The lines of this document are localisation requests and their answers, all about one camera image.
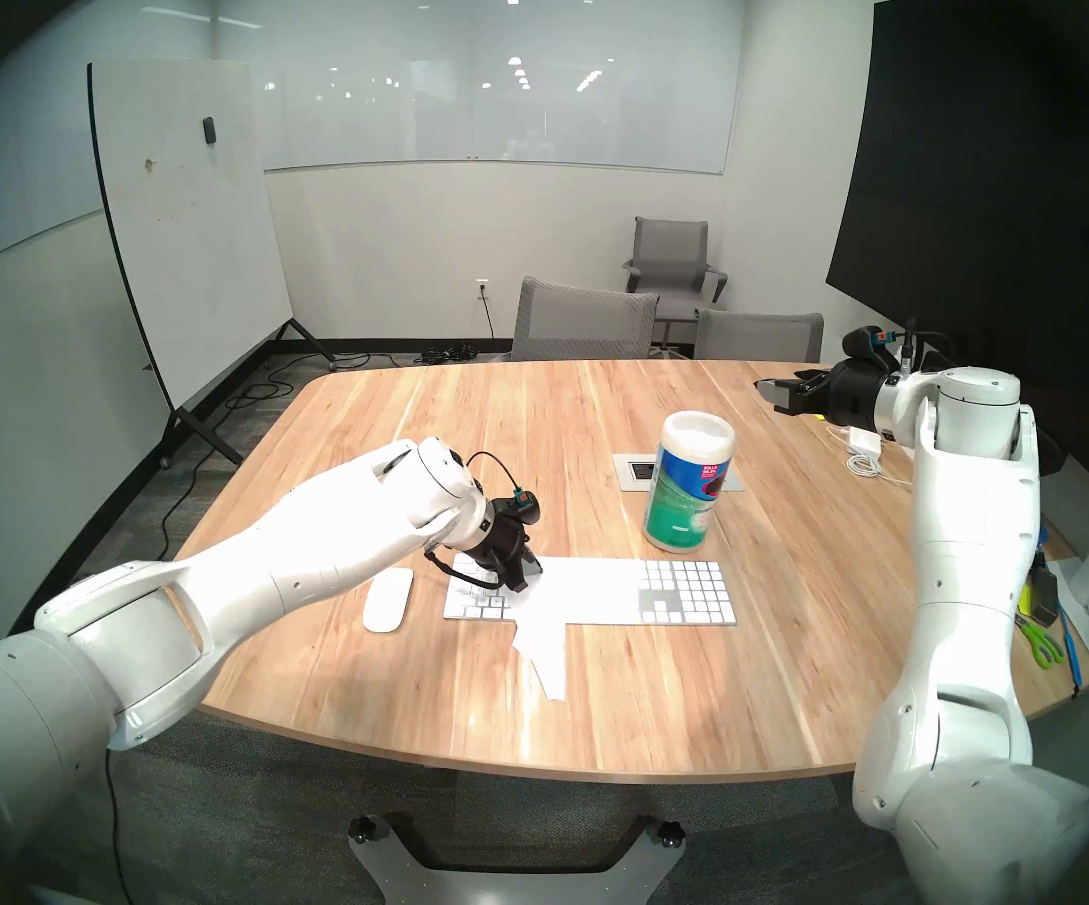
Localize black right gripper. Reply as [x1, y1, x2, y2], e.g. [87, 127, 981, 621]
[754, 356, 882, 433]

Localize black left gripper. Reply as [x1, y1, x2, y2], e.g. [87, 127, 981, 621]
[458, 502, 546, 594]

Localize white disinfecting wipe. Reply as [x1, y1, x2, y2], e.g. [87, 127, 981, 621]
[509, 559, 575, 704]

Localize disinfecting wipes canister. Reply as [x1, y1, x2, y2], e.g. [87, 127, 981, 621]
[646, 411, 736, 553]

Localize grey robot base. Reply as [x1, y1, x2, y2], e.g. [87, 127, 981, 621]
[348, 814, 687, 905]

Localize low grey mesh chair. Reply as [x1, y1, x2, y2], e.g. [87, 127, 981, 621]
[693, 309, 826, 364]

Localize white keyboard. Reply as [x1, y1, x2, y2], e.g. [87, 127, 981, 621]
[442, 559, 739, 627]

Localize white computer mouse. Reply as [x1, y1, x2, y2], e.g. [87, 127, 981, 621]
[361, 567, 415, 634]

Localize table power outlet panel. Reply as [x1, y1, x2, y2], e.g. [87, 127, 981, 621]
[612, 452, 745, 492]

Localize grey armrest chair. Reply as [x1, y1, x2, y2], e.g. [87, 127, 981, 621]
[622, 217, 729, 348]

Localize wide grey mesh chair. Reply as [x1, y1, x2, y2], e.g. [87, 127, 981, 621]
[510, 276, 660, 362]

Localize black and yellow box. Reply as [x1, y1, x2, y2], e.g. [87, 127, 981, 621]
[1023, 571, 1064, 626]

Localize green scissors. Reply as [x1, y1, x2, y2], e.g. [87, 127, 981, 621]
[1020, 616, 1068, 670]

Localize mobile whiteboard on stand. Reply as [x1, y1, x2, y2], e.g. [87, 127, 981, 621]
[87, 59, 340, 468]

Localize white charger cable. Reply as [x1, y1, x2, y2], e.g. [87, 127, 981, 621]
[846, 449, 913, 485]

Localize black wall screen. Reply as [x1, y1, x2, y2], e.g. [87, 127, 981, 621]
[825, 0, 1089, 461]

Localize glass wall whiteboard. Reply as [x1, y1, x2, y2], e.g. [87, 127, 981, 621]
[214, 0, 741, 176]

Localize written-on wall whiteboard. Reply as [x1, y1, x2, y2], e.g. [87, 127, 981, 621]
[0, 0, 220, 289]

